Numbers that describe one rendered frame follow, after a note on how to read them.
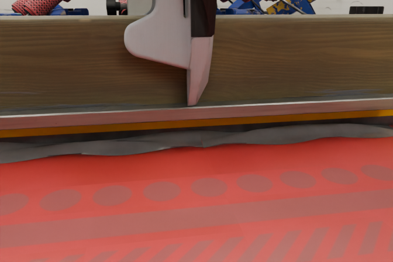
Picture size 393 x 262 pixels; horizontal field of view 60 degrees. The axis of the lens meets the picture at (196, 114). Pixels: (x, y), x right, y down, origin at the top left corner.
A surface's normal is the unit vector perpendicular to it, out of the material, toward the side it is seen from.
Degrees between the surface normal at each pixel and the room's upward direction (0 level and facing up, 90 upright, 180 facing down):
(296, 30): 90
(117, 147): 43
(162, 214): 0
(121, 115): 90
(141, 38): 83
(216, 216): 0
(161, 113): 90
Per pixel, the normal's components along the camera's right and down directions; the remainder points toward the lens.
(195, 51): 0.16, 0.51
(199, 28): 0.17, 0.22
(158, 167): 0.00, -0.95
